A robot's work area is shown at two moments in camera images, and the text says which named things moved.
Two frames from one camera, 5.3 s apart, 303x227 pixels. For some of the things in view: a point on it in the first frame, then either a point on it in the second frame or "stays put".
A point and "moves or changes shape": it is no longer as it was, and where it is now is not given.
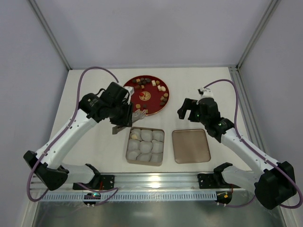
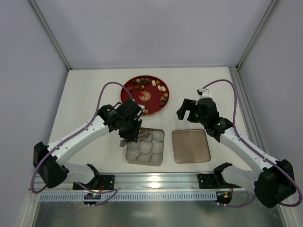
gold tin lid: x=191 y=145 stays put
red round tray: x=151 y=94 stays put
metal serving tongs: x=138 y=114 moves or changes shape
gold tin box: x=145 y=146 stays put
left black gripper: x=128 y=116 to x=130 y=133
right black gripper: x=191 y=110 stays put
